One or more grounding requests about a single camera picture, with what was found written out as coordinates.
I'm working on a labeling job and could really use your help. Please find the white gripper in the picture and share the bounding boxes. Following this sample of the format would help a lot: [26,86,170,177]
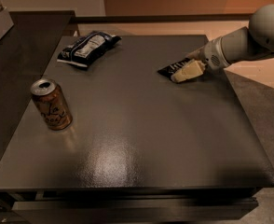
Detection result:
[171,36,230,83]

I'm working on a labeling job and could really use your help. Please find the black rxbar chocolate wrapper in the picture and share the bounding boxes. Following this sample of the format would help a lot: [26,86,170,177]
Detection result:
[158,58,190,78]

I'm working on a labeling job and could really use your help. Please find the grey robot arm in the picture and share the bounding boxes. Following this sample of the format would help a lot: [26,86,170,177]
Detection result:
[170,5,274,83]

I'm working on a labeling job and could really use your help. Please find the dark blue chip bag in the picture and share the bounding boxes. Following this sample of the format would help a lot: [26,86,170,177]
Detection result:
[57,31,121,69]

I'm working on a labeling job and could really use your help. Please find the orange LaCroix soda can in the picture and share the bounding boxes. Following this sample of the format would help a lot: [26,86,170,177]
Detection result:
[31,78,73,131]

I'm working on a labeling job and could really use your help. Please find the dark drawer front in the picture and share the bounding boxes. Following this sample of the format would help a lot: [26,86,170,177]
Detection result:
[13,198,258,224]

